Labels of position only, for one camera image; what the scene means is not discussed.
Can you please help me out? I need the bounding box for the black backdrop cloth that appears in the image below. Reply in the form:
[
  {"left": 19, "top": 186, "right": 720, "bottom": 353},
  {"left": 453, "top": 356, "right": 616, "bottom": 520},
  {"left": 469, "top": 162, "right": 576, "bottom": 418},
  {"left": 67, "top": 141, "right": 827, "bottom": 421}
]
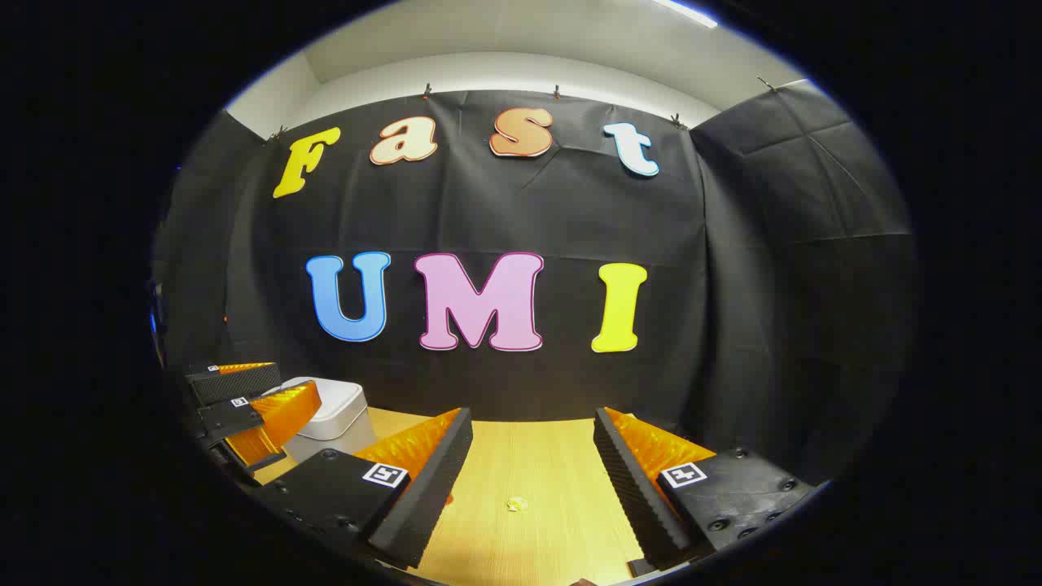
[{"left": 151, "top": 80, "right": 917, "bottom": 489}]

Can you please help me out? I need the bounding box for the wooden desktop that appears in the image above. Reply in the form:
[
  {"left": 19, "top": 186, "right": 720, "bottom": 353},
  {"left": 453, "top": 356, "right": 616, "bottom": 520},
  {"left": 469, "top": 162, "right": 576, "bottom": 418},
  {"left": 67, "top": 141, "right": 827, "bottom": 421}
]
[{"left": 254, "top": 407, "right": 676, "bottom": 586}]

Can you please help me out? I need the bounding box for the white desktop garbage bin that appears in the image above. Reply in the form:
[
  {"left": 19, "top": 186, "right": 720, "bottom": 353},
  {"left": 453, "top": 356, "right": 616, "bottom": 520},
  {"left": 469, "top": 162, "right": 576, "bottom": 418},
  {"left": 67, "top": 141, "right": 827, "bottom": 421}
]
[{"left": 260, "top": 377, "right": 377, "bottom": 463}]

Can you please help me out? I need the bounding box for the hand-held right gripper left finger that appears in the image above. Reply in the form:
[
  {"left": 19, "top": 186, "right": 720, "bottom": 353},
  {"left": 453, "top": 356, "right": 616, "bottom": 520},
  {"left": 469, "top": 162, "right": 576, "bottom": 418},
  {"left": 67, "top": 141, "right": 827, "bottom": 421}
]
[{"left": 256, "top": 407, "right": 475, "bottom": 569}]

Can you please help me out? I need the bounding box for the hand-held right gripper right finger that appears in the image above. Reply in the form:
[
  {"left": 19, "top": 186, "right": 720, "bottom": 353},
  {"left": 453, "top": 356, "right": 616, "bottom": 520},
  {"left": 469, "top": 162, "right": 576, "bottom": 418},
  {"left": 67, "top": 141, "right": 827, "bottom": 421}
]
[{"left": 592, "top": 407, "right": 817, "bottom": 577}]

